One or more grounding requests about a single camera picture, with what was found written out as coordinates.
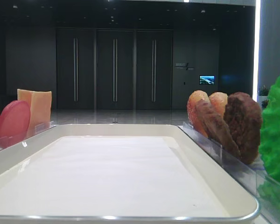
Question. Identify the green lettuce leaf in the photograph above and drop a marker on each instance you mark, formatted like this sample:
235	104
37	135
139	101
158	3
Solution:
270	133

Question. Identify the right golden bread slice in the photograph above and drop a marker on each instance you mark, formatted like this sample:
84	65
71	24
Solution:
219	101

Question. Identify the clear acrylic patty rack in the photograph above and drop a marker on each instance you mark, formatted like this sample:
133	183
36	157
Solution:
249	175

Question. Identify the potted green plant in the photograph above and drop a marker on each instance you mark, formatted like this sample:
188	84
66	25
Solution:
262	97

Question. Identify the clear acrylic bread rack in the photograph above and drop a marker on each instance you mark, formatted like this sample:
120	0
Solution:
188	129

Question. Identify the left dark door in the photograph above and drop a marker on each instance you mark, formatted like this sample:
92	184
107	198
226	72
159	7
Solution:
75	68

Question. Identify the yellow cheese slice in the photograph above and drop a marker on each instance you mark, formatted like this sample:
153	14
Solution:
25	95
40	109

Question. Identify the small wall display screen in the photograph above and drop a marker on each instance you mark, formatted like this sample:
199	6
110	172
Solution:
208	80

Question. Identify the rear brown meat patty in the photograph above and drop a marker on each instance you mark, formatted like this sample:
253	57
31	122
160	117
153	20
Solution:
243	116

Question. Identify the brown meat patty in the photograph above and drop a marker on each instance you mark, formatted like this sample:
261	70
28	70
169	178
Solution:
215	127
243	116

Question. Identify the front brown meat patty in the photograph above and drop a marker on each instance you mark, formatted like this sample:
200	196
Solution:
215	127

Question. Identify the front yellow cheese slice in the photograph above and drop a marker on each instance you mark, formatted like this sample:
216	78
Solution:
40	109

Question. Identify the clear acrylic lettuce rack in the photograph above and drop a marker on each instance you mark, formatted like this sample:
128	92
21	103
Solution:
268	191

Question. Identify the white paper tray liner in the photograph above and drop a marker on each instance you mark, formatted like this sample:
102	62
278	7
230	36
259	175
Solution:
108	176

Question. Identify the right dark door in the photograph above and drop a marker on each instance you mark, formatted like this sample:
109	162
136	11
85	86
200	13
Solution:
154	70

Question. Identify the dark door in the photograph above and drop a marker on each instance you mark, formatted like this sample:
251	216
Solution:
114	70
75	68
154	70

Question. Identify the golden bread slice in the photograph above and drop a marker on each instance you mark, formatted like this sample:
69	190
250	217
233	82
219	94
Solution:
219	101
192	101

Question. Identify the middle dark door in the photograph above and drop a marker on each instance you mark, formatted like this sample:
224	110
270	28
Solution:
114	70

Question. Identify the white rectangular serving tray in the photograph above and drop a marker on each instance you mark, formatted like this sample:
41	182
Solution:
242	207

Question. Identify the rear yellow cheese slice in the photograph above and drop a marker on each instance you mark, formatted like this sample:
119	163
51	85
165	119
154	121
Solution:
25	95

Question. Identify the left golden bread slice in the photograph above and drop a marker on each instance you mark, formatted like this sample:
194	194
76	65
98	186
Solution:
192	101

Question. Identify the left clear acrylic rack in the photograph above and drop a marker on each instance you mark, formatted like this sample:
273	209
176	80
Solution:
6	142

